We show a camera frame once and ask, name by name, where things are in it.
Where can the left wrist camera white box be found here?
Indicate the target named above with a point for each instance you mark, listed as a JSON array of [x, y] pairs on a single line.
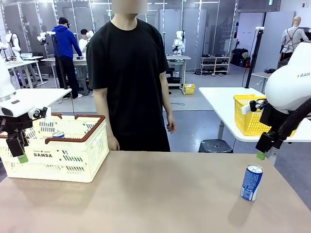
[[45, 114]]

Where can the small yellow bin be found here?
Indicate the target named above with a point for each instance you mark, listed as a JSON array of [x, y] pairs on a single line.
[[190, 89]]

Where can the yellow plastic basket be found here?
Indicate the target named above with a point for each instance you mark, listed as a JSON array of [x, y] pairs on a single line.
[[247, 121]]

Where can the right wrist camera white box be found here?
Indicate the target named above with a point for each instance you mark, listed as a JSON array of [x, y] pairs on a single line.
[[246, 109]]

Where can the black tripod pole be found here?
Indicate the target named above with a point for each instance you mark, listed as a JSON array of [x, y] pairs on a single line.
[[59, 63]]

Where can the grey plastic stool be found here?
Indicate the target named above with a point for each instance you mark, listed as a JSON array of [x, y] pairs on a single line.
[[83, 87]]

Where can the person in black t-shirt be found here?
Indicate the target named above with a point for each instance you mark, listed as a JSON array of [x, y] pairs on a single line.
[[126, 72]]

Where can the seated person in white shirt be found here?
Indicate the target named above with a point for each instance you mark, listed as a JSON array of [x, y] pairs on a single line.
[[83, 42]]

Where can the person's left hand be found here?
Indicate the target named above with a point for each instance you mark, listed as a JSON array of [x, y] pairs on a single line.
[[171, 123]]

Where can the person's left forearm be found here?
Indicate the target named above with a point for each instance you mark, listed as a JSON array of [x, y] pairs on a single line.
[[166, 94]]

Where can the person's right hand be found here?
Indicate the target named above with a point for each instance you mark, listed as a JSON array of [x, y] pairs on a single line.
[[113, 144]]

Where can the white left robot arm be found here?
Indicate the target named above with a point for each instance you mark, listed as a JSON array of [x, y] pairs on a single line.
[[9, 97]]

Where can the white lab desk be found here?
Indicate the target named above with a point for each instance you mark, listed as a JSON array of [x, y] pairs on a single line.
[[179, 58], [81, 61]]

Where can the small white lab robot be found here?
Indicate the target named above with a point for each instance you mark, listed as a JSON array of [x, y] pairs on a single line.
[[90, 36], [179, 41], [45, 36], [14, 43]]

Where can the person's right forearm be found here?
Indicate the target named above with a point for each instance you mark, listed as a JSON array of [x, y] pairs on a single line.
[[102, 111]]

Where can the mannequin with grey shirt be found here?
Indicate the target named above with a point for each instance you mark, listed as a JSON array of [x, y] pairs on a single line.
[[292, 36]]

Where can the short blue white-print can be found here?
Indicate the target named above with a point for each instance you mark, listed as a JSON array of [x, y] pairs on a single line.
[[251, 182]]

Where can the tall blue Pocari Sweat can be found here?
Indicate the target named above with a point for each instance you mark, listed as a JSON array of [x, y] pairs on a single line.
[[58, 135]]

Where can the black stool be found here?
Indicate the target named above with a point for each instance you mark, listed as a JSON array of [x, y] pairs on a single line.
[[215, 146]]

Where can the large white table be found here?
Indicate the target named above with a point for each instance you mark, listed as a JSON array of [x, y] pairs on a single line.
[[218, 104]]

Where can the black pole with white camera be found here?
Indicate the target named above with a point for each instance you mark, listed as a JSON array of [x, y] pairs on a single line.
[[253, 58]]

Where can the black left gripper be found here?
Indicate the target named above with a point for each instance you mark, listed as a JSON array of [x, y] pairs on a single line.
[[14, 125]]

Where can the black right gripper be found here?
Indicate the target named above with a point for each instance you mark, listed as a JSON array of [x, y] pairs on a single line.
[[272, 119]]

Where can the black bag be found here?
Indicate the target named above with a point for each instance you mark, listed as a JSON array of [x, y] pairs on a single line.
[[239, 57]]

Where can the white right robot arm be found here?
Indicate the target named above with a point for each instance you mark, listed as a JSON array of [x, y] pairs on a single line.
[[289, 87]]

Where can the man in blue hoodie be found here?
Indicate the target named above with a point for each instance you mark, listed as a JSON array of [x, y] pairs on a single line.
[[65, 53]]

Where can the white shoe rack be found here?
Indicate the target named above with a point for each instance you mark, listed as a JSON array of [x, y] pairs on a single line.
[[215, 65]]

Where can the dark wicker basket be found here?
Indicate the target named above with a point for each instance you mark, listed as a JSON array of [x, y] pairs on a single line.
[[282, 64]]

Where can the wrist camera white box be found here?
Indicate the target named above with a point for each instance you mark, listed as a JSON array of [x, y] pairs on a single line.
[[45, 114], [246, 109]]

